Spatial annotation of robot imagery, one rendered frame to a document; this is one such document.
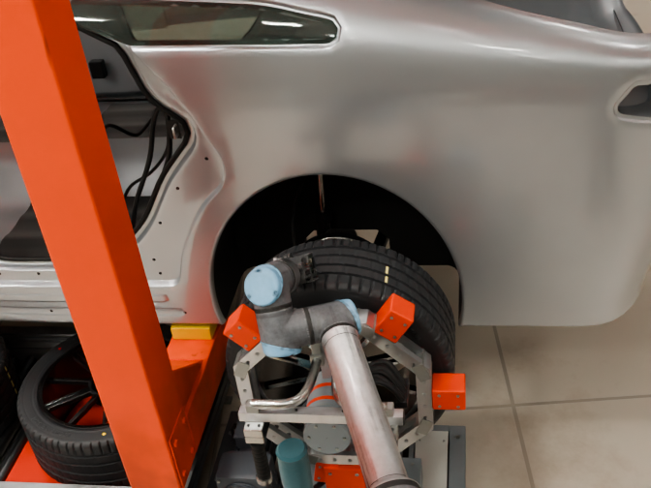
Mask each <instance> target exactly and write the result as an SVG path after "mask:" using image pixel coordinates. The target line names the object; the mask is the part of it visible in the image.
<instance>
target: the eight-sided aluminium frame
mask: <svg viewBox="0 0 651 488"><path fill-rule="evenodd" d="M357 312H358V315H359V318H360V323H361V332H360V334H358V335H360V336H363V337H364V338H365V339H367V340H368V341H370V342H371V343H372V344H374V345H375V346H377V347H378V348H379V349H381V350H382V351H384V352H385V353H387V354H388V355H389V356H391V357H392V358H394V359H395V360H396V361H398V362H399V363H401V364H402V365H403V366H405V367H406V368H408V369H409V370H410V371H412V372H413V373H415V374H416V383H417V398H418V411H417V412H416V413H414V414H413V415H411V416H410V417H409V418H407V419H406V420H405V423H404V425H403V426H399V438H398V450H399V453H400V452H401V451H402V450H404V449H405V448H407V447H408V446H410V445H411V444H413V443H414V442H416V441H417V440H419V439H420V438H422V437H423V436H425V435H426V436H427V434H428V433H429V432H430V431H432V430H433V426H434V409H433V408H432V361H431V354H429V353H428V352H427V351H425V349H422V348H421V347H419V346H418V345H417V344H415V343H414V342H413V341H411V340H410V339H409V338H407V337H406V336H404V335H402V337H401V338H400V339H399V340H398V341H397V342H396V343H393V342H392V341H390V340H389V339H387V338H385V337H383V336H381V335H379V334H377V333H376V332H375V326H376V319H377V314H375V313H373V312H371V311H370V310H368V309H359V308H357ZM264 357H265V354H264V351H263V347H262V344H261V342H259V343H258V344H257V345H255V346H254V347H253V348H252V349H251V350H250V351H247V350H246V349H245V348H242V349H241V350H240V351H239V352H238V353H237V356H236V359H235V362H234V365H233V370H234V374H233V375H234V376H235V379H236V384H237V388H238V393H239V397H240V402H241V405H246V402H247V399H261V396H260V391H259V387H258V382H257V377H256V372H255V367H254V366H255V365H256V364H257V363H258V362H259V361H260V360H262V359H263V358H264ZM266 437H267V438H268V439H269V440H271V441H272V442H275V443H276V444H279V443H280V442H282V441H283V440H286V439H290V438H298V439H301V440H303V441H304V438H303V433H302V432H300V431H299V430H297V429H296V428H295V427H294V426H292V425H291V424H289V423H288V422H270V423H269V427H268V431H267V435H266ZM307 447H308V449H307V452H308V456H309V460H310V464H314V465H316V464H317V463H324V464H337V465H359V462H358V459H357V454H356V451H355V448H354V444H353V441H351V443H350V445H349V446H348V448H346V449H345V450H344V451H341V452H339V453H333V454H326V453H322V452H319V451H316V450H314V449H313V448H311V447H310V446H309V445H308V444H307Z"/></svg>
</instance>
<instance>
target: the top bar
mask: <svg viewBox="0 0 651 488"><path fill-rule="evenodd" d="M245 406H246V405H240V406H239V408H238V411H237V416H238V420H239V421H255V422H291V423H327V424H347V422H346V418H345V415H344V413H343V410H342V408H329V407H294V408H290V409H285V410H260V411H259V413H247V412H246V408H245ZM387 420H388V422H389V425H400V426H403V425H404V423H405V411H404V410H403V409H394V415H393V417H390V416H387Z"/></svg>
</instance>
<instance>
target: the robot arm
mask: <svg viewBox="0 0 651 488"><path fill-rule="evenodd" d="M312 254H313V253H308V254H304V255H301V256H293V255H292V253H287V254H285V255H283V258H282V259H278V258H273V261H271V262H268V263H266V264H261V265H259V266H257V267H253V268H252V271H251V272H250V273H249V274H248V275H247V277H246V279H245V282H244V290H245V294H246V296H247V297H248V299H249V300H250V301H251V302H252V303H253V304H254V309H255V315H256V320H257V325H258V329H259V334H260V339H261V340H260V342H261V344H262V347H263V353H264V354H265V355H266V356H269V357H285V356H291V355H296V354H299V353H301V351H302V347H305V346H310V345H314V344H319V343H322V346H323V348H324V350H325V355H326V358H327V362H328V365H329V368H330V371H331V374H332V377H333V380H334V383H335V387H336V390H337V393H338V396H339V400H340V403H341V406H342V410H343V413H344V415H345V418H346V422H347V425H348V428H349V431H350V435H351V438H352V441H353V444H354V448H355V451H356V457H357V459H358V462H359V465H360V469H361V472H362V475H363V478H364V482H365V485H366V488H420V486H419V484H418V483H417V482H416V481H415V480H413V479H411V478H409V477H408V475H407V472H406V469H405V467H404V464H403V461H402V458H401V455H400V453H399V450H398V447H397V444H396V441H395V438H394V436H393V434H392V431H391V428H390V425H389V422H388V418H387V415H386V412H385V409H384V407H383V404H382V401H381V398H380V395H379V392H378V390H377V387H376V384H375V382H374V379H373V377H372V374H371V371H370V368H369V365H368V362H367V360H366V357H365V354H364V351H363V348H362V346H361V343H360V340H359V338H358V337H359V336H358V334H360V332H361V323H360V318H359V315H358V312H357V308H356V306H355V304H354V302H353V301H352V300H350V299H342V300H339V299H338V300H335V301H332V302H327V303H324V304H319V305H314V306H310V307H305V308H299V309H295V310H294V309H293V304H292V299H291V292H292V291H294V290H295V289H296V288H297V287H298V285H299V284H305V283H310V282H314V281H316V280H317V279H319V278H313V277H314V276H316V275H317V270H316V263H315V259H314V257H313V255H312ZM306 278H307V279H309V278H311V279H310V280H308V281H307V279H306Z"/></svg>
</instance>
